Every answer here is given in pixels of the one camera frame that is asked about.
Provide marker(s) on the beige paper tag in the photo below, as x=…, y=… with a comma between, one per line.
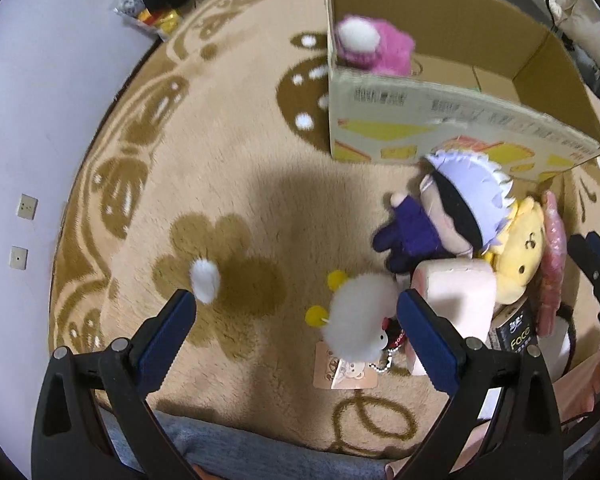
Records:
x=330, y=370

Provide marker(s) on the pink fluffy plush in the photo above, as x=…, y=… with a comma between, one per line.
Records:
x=385, y=47

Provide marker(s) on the person's jeans leg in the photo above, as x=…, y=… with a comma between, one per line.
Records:
x=255, y=445

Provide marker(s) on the pale pink white cushion plush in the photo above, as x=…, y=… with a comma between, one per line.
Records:
x=460, y=290

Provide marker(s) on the white box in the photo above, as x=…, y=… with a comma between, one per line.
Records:
x=552, y=350

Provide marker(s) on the white fluffy yellow-eared plush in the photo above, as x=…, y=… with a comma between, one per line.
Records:
x=360, y=320

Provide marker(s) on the yellow dog plush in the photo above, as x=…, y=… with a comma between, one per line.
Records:
x=522, y=250

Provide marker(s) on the white wall socket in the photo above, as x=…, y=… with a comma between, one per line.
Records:
x=19, y=257
x=27, y=206

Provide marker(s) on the white pom-pom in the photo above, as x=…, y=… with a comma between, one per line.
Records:
x=205, y=277

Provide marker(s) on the beige floral rug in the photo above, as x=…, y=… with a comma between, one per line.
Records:
x=230, y=135

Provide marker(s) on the yellow red snack bag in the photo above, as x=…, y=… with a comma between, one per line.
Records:
x=160, y=22

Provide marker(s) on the pink wrapped plush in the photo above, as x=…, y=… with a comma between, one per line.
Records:
x=552, y=260

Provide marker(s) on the white-haired blindfolded plush doll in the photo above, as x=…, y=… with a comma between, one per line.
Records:
x=460, y=180

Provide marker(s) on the small black box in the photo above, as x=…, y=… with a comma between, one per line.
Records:
x=517, y=332

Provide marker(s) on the pink cloth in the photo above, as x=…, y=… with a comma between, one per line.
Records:
x=580, y=380

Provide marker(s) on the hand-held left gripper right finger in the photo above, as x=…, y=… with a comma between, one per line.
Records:
x=430, y=340

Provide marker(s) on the cardboard box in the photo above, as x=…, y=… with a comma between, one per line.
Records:
x=405, y=120

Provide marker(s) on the silver patterned snack bag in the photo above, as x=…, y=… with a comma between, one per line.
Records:
x=129, y=6

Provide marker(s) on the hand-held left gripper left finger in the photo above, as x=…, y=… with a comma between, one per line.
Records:
x=167, y=340

